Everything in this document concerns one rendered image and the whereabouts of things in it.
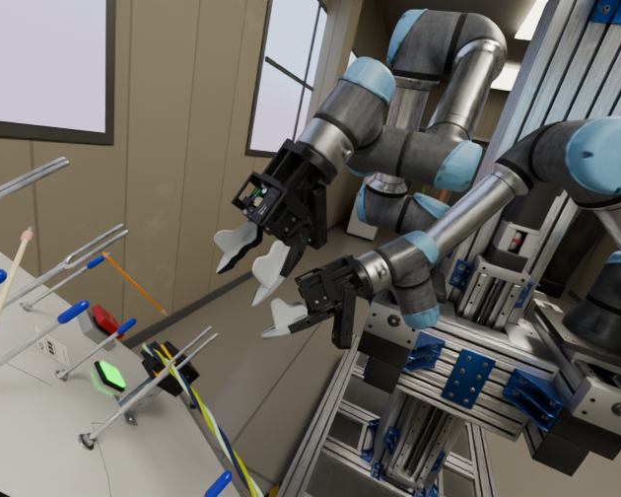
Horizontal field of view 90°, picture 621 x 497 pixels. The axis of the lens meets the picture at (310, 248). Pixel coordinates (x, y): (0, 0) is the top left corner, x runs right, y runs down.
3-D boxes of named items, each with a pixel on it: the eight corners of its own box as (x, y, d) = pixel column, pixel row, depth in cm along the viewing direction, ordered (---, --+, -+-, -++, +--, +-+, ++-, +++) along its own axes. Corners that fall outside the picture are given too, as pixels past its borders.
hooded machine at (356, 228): (351, 228, 631) (368, 170, 592) (378, 236, 615) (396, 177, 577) (343, 234, 570) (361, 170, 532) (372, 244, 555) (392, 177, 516)
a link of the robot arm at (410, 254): (446, 269, 59) (436, 230, 57) (398, 295, 57) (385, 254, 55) (421, 259, 67) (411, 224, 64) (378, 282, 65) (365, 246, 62)
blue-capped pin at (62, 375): (67, 384, 32) (141, 325, 36) (56, 379, 31) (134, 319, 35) (63, 374, 33) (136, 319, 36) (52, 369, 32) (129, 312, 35)
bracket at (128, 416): (136, 426, 39) (171, 395, 41) (124, 422, 37) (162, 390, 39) (122, 399, 41) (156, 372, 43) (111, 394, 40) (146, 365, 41)
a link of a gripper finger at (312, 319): (284, 320, 56) (326, 300, 58) (289, 329, 56) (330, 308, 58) (288, 326, 51) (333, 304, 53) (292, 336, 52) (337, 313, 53)
